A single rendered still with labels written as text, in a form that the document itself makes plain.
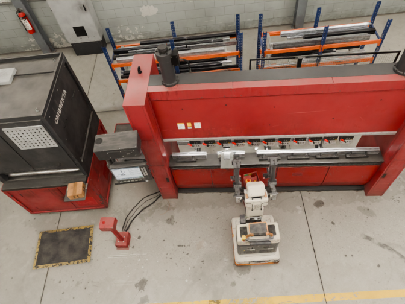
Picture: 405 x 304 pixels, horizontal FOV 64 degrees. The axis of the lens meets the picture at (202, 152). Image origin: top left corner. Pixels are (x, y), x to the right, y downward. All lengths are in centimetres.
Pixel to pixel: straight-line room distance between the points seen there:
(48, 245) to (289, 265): 372
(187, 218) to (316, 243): 199
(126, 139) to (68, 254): 249
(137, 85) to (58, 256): 310
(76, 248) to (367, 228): 445
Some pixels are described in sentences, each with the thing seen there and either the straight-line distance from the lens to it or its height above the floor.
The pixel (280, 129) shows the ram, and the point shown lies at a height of 152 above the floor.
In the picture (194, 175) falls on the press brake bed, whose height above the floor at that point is 58.
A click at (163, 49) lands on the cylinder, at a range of 342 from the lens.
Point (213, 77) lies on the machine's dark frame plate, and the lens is 371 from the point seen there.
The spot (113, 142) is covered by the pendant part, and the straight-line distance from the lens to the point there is 381.
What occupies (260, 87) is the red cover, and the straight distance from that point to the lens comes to 359.
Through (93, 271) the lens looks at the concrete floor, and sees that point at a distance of 539.
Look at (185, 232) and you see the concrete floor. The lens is 519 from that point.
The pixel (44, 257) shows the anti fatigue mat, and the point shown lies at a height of 1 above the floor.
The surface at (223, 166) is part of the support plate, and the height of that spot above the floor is 100.
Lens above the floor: 481
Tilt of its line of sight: 55 degrees down
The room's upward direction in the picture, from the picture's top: 9 degrees counter-clockwise
